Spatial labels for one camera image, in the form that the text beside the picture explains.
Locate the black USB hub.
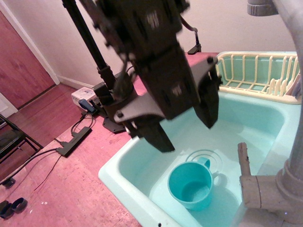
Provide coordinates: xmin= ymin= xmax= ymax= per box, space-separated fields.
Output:
xmin=55 ymin=126 xmax=92 ymax=158

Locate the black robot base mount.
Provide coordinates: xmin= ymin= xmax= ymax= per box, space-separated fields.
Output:
xmin=62 ymin=0 xmax=138 ymax=134

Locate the black ring right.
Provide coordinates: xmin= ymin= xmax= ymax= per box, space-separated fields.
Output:
xmin=11 ymin=197 xmax=28 ymax=214

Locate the black folding chair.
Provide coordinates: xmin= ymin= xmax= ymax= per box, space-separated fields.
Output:
xmin=0 ymin=114 xmax=45 ymax=189

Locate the black ring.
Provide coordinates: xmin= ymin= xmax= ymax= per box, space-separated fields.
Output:
xmin=11 ymin=197 xmax=28 ymax=214
xmin=0 ymin=200 xmax=13 ymax=219

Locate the light green toy sink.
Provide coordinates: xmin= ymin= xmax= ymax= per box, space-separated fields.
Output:
xmin=98 ymin=91 xmax=301 ymax=227

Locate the black gooseneck clamp mount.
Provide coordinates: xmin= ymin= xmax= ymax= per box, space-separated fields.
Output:
xmin=180 ymin=16 xmax=202 ymax=55

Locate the thick black floor cable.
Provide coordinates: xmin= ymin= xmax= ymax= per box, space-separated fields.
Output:
xmin=0 ymin=148 xmax=60 ymax=185

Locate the blue adapter plug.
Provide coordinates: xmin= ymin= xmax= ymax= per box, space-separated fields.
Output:
xmin=79 ymin=99 xmax=97 ymax=114

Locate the black ring left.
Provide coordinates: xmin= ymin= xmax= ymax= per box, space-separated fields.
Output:
xmin=0 ymin=200 xmax=13 ymax=219

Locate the white cardboard box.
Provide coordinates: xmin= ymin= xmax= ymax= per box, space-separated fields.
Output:
xmin=71 ymin=87 xmax=99 ymax=110

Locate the grey toy faucet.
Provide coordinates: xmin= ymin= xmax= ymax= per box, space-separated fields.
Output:
xmin=238 ymin=0 xmax=303 ymax=225

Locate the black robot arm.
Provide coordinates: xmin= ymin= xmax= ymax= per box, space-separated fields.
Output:
xmin=82 ymin=0 xmax=222 ymax=152

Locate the cream plastic dish rack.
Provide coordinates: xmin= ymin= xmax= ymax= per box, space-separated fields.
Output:
xmin=216 ymin=51 xmax=302 ymax=105

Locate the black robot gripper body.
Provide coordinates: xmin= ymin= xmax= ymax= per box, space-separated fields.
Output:
xmin=114 ymin=52 xmax=222 ymax=127

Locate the teal plastic cup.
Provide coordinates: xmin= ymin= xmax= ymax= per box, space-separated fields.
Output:
xmin=168 ymin=157 xmax=214 ymax=211

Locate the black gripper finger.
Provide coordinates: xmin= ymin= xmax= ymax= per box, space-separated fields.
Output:
xmin=194 ymin=80 xmax=219 ymax=129
xmin=127 ymin=115 xmax=175 ymax=153

